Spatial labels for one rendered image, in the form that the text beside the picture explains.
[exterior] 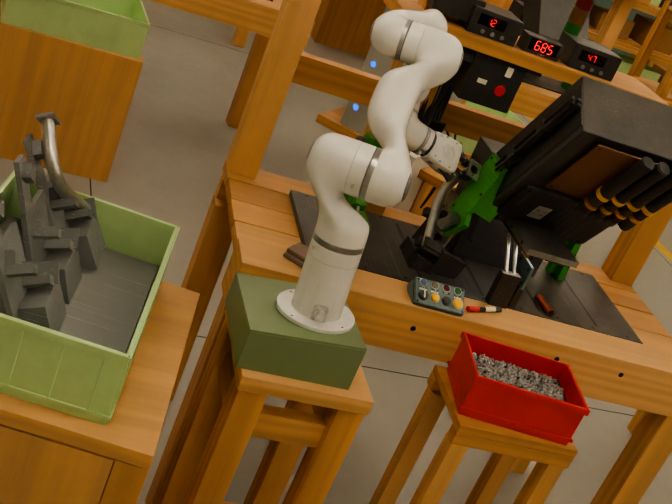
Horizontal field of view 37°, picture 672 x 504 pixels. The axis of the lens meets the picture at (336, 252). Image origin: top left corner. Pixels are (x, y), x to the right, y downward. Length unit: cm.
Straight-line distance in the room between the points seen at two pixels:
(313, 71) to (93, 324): 123
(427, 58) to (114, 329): 94
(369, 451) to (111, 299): 163
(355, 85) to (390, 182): 103
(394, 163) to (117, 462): 84
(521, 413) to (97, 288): 108
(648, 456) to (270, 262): 138
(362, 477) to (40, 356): 181
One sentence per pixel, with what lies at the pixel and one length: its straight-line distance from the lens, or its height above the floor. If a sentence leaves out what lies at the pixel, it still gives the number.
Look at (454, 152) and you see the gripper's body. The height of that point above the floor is 124.
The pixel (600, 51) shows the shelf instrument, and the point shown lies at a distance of 314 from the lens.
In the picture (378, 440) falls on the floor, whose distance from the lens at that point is 380.
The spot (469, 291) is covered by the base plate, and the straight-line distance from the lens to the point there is 295.
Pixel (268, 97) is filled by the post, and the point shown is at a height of 115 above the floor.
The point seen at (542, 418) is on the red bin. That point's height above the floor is 86.
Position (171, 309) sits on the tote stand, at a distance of 248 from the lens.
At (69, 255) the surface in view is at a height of 93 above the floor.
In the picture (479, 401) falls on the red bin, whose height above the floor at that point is 85.
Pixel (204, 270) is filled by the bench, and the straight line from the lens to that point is 327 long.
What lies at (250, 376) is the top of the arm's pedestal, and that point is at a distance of 223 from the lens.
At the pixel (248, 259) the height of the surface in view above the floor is 90.
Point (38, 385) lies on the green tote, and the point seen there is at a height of 83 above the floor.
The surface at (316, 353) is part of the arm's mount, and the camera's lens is 225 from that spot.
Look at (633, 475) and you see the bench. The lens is 335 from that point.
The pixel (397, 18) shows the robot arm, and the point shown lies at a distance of 243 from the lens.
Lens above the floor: 204
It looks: 24 degrees down
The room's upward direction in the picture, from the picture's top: 23 degrees clockwise
